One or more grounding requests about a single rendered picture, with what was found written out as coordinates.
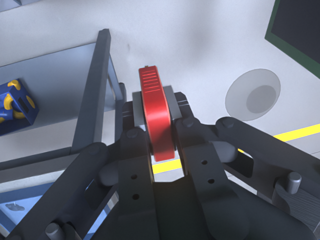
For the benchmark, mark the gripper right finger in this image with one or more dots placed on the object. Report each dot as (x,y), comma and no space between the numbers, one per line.
(197,155)

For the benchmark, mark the red key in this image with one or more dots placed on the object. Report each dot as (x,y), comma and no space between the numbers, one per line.
(155,112)

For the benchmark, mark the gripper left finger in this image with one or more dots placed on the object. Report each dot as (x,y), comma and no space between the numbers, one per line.
(135,155)

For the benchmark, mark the dark grey framed shelf unit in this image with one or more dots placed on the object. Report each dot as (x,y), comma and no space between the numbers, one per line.
(92,95)

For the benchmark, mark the small dark grey lump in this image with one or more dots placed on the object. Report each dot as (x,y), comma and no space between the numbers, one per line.
(14,207)

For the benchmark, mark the blue and yellow box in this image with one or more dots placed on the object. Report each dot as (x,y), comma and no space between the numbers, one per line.
(23,105)

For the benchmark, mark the green framed dark panel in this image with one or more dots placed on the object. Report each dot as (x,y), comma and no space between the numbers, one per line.
(295,27)

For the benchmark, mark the grey round disc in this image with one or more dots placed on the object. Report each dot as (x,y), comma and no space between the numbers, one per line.
(252,95)

